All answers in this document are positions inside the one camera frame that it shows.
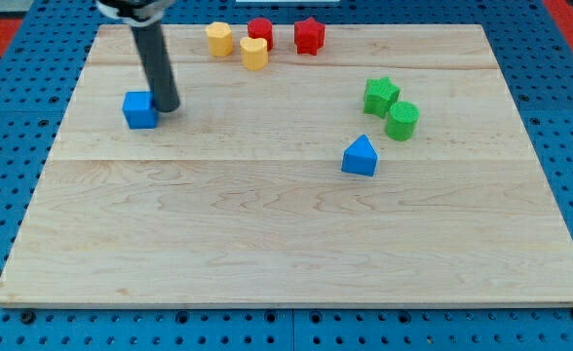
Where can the blue triangle block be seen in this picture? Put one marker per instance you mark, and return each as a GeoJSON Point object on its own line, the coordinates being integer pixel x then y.
{"type": "Point", "coordinates": [359, 158]}

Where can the wooden board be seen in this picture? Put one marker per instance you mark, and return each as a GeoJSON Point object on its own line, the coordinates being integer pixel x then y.
{"type": "Point", "coordinates": [237, 199]}

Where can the green star block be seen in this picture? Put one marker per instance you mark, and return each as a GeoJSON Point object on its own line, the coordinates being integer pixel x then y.
{"type": "Point", "coordinates": [379, 94]}

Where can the yellow heart block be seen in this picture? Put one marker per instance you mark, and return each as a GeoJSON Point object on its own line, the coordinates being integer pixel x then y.
{"type": "Point", "coordinates": [254, 53]}

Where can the green cylinder block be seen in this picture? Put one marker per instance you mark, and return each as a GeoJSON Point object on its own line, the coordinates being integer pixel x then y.
{"type": "Point", "coordinates": [401, 121]}

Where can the red star block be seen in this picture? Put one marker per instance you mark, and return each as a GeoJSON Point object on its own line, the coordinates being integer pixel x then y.
{"type": "Point", "coordinates": [309, 36]}

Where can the red cylinder block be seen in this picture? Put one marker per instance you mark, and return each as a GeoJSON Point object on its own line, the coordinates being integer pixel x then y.
{"type": "Point", "coordinates": [261, 28]}

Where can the yellow hexagon block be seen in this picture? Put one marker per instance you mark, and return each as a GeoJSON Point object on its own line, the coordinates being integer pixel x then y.
{"type": "Point", "coordinates": [220, 39]}

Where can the blue cube block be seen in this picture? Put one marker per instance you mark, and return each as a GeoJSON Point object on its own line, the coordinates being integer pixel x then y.
{"type": "Point", "coordinates": [139, 111]}

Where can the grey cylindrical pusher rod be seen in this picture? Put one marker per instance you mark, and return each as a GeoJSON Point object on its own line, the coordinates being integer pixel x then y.
{"type": "Point", "coordinates": [154, 56]}

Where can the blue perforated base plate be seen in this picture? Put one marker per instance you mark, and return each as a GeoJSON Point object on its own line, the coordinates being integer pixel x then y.
{"type": "Point", "coordinates": [41, 68]}

